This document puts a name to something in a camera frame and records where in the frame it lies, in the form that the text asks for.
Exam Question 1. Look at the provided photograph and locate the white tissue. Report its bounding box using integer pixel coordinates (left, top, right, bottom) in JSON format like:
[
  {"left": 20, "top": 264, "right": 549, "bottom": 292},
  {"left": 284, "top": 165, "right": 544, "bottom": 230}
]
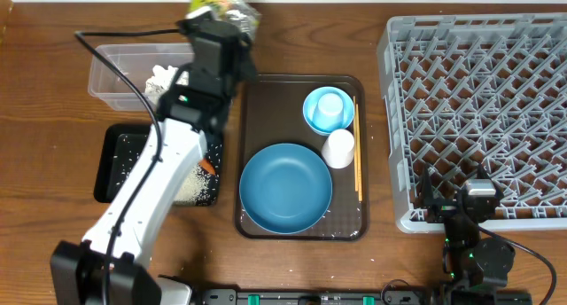
[{"left": 144, "top": 65, "right": 178, "bottom": 106}]

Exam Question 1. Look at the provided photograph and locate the orange carrot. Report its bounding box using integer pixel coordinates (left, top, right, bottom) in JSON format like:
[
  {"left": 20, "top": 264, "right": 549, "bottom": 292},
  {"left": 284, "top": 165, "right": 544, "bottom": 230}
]
[{"left": 198, "top": 159, "right": 216, "bottom": 176}]

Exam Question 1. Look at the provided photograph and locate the green snack wrapper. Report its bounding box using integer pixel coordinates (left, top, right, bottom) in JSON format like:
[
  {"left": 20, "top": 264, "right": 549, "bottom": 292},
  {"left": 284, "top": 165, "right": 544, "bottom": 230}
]
[{"left": 188, "top": 0, "right": 261, "bottom": 42}]

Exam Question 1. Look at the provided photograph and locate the dark blue plate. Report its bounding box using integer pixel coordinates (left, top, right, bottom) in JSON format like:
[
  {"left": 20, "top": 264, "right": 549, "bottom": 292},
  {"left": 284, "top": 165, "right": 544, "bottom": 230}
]
[{"left": 239, "top": 143, "right": 333, "bottom": 234}]

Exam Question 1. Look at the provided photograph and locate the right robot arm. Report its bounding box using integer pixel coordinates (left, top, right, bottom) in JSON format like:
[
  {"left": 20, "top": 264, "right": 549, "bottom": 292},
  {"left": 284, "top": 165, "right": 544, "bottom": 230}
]
[{"left": 418, "top": 166, "right": 515, "bottom": 304}]

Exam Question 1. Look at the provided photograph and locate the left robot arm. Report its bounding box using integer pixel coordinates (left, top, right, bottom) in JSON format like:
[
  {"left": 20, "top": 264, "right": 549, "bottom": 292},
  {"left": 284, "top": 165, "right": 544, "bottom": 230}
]
[{"left": 50, "top": 12, "right": 256, "bottom": 304}]

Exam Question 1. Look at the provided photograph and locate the grey dishwasher rack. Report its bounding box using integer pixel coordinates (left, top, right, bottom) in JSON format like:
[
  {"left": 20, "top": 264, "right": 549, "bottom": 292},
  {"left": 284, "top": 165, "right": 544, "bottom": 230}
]
[{"left": 377, "top": 12, "right": 566, "bottom": 233}]

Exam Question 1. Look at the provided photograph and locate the wooden chopstick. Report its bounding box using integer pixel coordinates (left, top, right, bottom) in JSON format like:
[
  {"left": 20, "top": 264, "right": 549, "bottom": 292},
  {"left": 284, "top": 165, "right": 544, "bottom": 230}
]
[
  {"left": 355, "top": 104, "right": 363, "bottom": 203},
  {"left": 353, "top": 96, "right": 359, "bottom": 193}
]

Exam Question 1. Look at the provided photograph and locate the brown serving tray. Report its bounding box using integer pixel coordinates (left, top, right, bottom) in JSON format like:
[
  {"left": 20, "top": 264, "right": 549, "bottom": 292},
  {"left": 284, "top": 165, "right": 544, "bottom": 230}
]
[{"left": 235, "top": 74, "right": 369, "bottom": 241}]

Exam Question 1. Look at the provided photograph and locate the clear plastic bin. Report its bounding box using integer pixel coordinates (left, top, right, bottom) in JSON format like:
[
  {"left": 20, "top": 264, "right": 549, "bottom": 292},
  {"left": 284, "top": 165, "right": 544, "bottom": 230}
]
[{"left": 88, "top": 43, "right": 194, "bottom": 111}]

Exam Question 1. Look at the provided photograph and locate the white cup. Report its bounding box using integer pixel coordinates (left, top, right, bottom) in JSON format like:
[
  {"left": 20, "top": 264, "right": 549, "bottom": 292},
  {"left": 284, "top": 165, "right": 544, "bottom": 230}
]
[{"left": 322, "top": 129, "right": 354, "bottom": 169}]

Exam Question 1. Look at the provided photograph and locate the pile of white rice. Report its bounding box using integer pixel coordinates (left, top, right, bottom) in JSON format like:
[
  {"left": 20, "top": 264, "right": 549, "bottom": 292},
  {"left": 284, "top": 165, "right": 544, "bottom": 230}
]
[{"left": 174, "top": 165, "right": 212, "bottom": 206}]

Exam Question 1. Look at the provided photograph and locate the black tray bin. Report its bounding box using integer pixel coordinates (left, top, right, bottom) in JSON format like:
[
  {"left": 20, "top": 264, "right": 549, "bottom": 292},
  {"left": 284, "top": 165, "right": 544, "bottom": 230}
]
[{"left": 93, "top": 123, "right": 223, "bottom": 207}]

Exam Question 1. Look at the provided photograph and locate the light blue cup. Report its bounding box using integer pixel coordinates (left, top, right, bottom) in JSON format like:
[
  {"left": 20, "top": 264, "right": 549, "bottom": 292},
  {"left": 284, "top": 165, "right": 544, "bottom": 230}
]
[{"left": 313, "top": 93, "right": 344, "bottom": 133}]

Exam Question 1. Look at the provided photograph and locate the light blue bowl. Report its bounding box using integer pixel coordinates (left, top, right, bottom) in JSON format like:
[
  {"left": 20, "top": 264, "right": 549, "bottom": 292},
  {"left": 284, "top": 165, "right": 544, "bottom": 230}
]
[{"left": 302, "top": 86, "right": 354, "bottom": 136}]

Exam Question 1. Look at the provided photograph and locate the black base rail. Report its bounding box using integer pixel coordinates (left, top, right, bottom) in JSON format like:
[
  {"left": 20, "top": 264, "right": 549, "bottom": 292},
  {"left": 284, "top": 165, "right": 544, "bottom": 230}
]
[{"left": 185, "top": 288, "right": 532, "bottom": 305}]

